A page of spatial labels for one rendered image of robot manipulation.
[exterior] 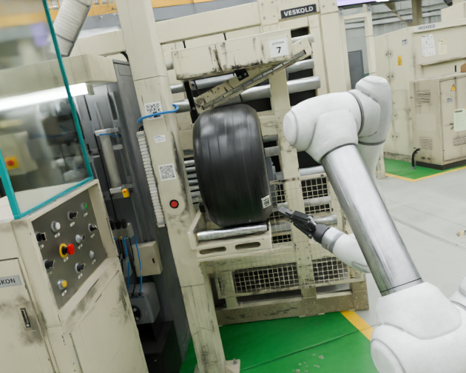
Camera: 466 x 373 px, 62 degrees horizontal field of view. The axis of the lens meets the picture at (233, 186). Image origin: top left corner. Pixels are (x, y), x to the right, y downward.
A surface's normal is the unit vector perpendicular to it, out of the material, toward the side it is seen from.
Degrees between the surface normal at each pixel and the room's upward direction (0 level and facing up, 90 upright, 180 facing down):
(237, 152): 67
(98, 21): 90
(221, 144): 60
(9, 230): 90
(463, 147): 90
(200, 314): 90
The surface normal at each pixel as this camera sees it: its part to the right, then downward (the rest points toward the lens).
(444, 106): 0.25, 0.18
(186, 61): -0.07, 0.24
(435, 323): 0.06, -0.44
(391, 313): -0.84, -0.27
